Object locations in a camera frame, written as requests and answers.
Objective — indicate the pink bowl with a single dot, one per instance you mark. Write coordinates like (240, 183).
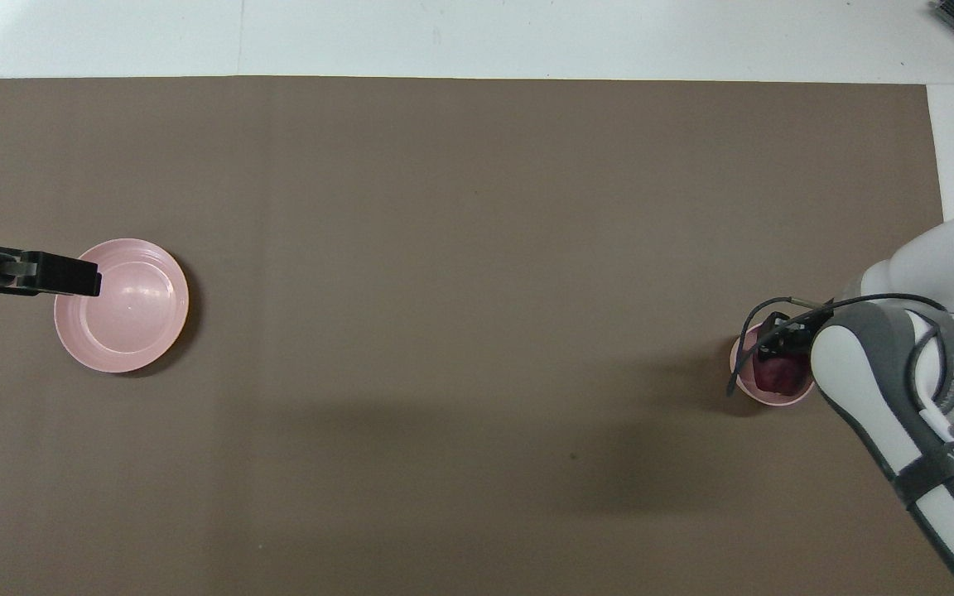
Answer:
(775, 398)

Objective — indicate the dark red apple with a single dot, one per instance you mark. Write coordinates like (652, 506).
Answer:
(779, 377)

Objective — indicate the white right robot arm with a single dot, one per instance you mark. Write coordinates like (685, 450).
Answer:
(883, 381)

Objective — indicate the brown table mat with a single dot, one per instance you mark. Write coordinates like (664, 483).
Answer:
(460, 290)

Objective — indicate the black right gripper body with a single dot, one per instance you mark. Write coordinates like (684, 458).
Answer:
(793, 335)

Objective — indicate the pink plate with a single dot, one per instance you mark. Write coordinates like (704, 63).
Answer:
(125, 314)

